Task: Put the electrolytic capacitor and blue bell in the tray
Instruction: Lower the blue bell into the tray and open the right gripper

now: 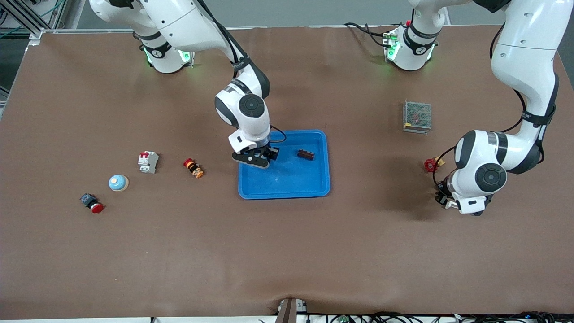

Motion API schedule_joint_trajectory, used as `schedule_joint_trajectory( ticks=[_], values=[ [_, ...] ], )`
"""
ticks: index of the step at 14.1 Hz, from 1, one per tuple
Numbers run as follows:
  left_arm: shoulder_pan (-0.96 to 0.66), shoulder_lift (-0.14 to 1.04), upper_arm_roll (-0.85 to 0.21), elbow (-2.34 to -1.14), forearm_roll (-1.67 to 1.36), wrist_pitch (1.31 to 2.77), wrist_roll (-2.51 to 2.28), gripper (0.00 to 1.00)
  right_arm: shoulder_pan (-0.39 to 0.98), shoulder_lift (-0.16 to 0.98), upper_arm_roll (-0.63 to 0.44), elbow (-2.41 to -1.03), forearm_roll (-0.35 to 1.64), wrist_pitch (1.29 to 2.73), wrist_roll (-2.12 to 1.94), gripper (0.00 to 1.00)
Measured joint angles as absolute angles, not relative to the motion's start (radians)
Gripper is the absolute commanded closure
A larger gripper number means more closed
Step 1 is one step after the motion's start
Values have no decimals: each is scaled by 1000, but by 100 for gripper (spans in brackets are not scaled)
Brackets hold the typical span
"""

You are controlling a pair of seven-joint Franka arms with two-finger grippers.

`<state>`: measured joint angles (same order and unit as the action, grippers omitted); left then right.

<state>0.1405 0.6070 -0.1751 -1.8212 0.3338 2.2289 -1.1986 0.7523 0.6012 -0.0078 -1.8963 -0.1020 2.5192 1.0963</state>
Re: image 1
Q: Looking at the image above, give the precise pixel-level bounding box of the black cable bundle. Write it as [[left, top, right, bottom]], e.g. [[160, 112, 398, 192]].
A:
[[309, 311, 574, 323]]

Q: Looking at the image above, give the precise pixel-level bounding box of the grey table edge bracket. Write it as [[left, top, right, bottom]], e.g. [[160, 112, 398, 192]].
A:
[[274, 297, 308, 323]]

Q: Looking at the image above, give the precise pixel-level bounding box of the metal mesh power supply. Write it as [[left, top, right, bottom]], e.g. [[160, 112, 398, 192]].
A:
[[402, 100, 432, 134]]

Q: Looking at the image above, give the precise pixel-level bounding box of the white circuit breaker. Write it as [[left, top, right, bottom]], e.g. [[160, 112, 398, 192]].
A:
[[137, 151, 159, 174]]

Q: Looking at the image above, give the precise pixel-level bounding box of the aluminium frame profile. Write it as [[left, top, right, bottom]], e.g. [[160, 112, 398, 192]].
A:
[[0, 0, 68, 45]]

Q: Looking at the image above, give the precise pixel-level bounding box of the blue plastic tray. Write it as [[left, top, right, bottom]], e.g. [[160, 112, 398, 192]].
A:
[[238, 130, 331, 200]]

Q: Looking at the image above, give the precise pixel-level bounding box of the red mushroom push button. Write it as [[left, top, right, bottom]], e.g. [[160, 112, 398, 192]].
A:
[[80, 193, 105, 214]]

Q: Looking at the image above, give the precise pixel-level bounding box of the orange red push button switch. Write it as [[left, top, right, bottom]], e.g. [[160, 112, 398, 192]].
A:
[[183, 158, 204, 179]]

